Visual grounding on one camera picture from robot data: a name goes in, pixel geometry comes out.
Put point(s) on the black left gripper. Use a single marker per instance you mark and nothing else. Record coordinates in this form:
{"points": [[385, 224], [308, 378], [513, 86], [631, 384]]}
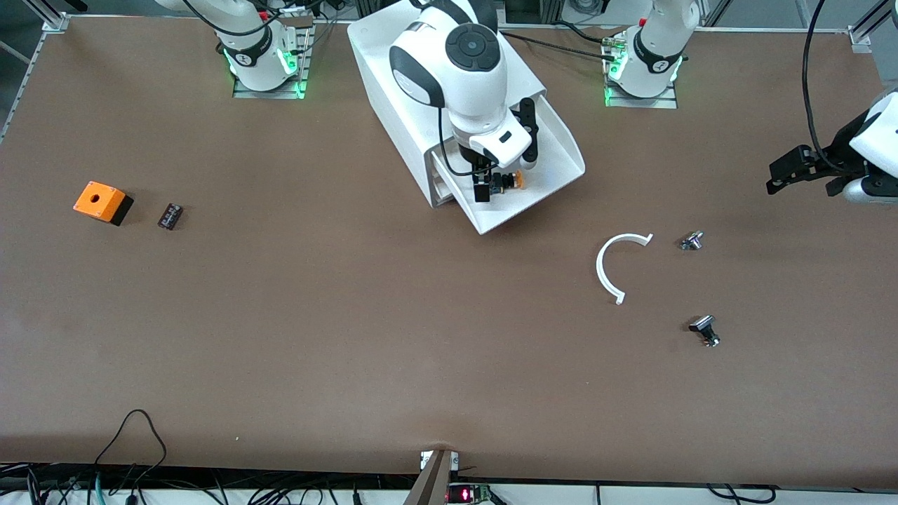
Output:
{"points": [[836, 156]]}

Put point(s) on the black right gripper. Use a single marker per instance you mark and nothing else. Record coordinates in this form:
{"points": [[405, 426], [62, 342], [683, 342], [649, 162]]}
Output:
{"points": [[483, 172]]}

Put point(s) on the orange push button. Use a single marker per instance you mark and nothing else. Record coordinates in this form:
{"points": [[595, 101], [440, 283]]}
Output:
{"points": [[518, 180]]}

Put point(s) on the white plastic drawer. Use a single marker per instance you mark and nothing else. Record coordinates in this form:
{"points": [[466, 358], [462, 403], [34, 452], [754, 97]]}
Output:
{"points": [[440, 168], [547, 175], [443, 193]]}

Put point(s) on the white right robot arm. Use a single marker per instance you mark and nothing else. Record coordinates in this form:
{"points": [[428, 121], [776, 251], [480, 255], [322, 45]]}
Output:
{"points": [[463, 77]]}

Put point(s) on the white drawer cabinet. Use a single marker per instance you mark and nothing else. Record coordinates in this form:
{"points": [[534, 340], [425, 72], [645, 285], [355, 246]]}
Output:
{"points": [[372, 63]]}

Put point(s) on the upper small metal knob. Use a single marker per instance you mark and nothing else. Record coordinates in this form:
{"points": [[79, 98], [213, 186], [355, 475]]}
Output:
{"points": [[692, 242]]}

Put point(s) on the device with red display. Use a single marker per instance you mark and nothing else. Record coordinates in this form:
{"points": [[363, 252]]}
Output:
{"points": [[466, 495]]}

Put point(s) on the small black terminal block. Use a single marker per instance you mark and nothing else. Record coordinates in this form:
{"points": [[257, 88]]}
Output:
{"points": [[170, 216]]}

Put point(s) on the orange box with black base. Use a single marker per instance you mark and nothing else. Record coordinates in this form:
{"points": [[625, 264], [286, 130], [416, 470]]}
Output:
{"points": [[98, 198]]}

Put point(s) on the white semicircular bracket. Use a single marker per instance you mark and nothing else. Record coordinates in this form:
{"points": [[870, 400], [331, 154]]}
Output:
{"points": [[600, 270]]}

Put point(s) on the aluminium frame corner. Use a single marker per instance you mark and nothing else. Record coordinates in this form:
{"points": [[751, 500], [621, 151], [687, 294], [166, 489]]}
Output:
{"points": [[859, 36]]}

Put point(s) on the black switch with grey cap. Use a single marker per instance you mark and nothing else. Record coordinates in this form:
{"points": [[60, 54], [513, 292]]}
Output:
{"points": [[704, 326]]}

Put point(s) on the white clamp bracket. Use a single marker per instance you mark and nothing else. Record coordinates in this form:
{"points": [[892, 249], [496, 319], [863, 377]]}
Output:
{"points": [[424, 459]]}

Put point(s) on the grey metal stand post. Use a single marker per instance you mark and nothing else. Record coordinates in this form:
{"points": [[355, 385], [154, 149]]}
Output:
{"points": [[431, 484]]}

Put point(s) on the aluminium table edge rail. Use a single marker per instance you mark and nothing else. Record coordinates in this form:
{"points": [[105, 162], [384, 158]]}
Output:
{"points": [[55, 23]]}

